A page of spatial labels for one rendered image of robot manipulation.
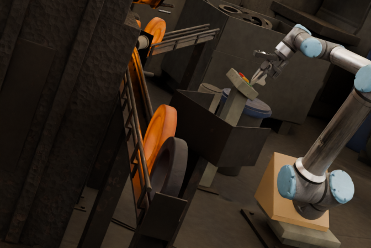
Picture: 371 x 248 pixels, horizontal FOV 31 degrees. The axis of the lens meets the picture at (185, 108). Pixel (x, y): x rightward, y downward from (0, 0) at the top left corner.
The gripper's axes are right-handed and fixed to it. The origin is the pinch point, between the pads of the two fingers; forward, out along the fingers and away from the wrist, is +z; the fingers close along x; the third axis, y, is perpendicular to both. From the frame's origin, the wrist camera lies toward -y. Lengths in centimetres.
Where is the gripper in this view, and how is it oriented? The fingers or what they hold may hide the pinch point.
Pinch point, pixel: (251, 82)
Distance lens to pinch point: 334.9
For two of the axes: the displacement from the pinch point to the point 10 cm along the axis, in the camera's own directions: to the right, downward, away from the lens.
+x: -1.7, -3.3, 9.3
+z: -6.6, 7.4, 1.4
